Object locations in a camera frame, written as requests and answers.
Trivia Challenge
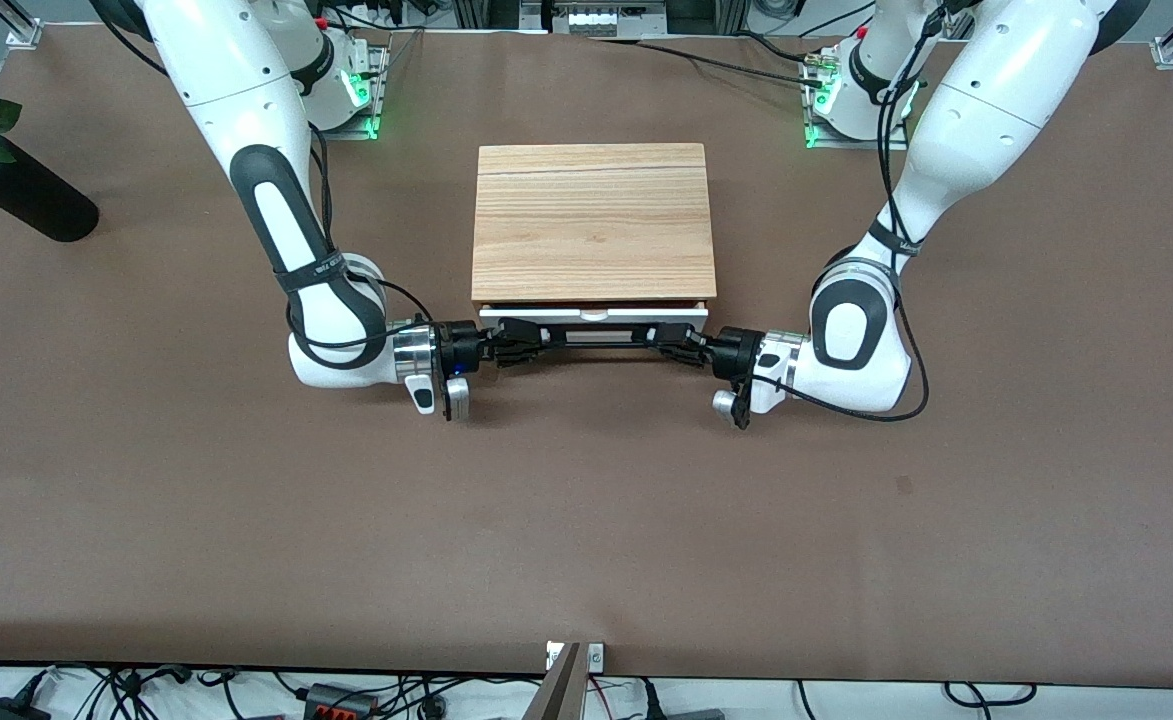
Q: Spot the light wooden drawer cabinet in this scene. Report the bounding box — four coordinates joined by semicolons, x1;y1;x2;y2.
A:
470;144;719;323

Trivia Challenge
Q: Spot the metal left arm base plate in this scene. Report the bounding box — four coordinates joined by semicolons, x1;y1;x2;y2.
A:
803;45;912;151

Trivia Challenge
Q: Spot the black and orange power adapter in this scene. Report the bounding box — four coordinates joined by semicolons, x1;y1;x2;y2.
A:
303;683;379;720

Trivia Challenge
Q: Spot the white drawer with black handle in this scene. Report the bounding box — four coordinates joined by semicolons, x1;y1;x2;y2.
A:
478;303;710;348

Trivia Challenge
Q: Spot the black looped floor cable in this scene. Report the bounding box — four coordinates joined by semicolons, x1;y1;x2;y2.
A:
943;681;1038;710

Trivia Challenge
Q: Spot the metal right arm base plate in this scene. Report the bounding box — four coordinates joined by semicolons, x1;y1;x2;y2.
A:
311;40;388;141

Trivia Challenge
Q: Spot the wooden strip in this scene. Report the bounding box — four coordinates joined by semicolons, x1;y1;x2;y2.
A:
523;642;586;720

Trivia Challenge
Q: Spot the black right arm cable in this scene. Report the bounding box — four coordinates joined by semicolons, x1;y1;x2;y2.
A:
284;128;439;353

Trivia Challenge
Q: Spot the white power strip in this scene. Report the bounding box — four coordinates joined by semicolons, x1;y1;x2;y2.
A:
564;8;629;39

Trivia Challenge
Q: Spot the black cylindrical vase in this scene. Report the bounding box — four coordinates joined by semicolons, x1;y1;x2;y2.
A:
0;138;101;244

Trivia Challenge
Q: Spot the black cable on table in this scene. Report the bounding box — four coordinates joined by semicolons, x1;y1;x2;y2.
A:
586;36;827;89

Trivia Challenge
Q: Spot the small metal edge bracket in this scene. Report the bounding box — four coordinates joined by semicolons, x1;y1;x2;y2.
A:
545;642;606;673

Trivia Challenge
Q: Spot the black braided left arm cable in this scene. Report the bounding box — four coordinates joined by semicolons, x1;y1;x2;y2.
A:
746;0;933;423

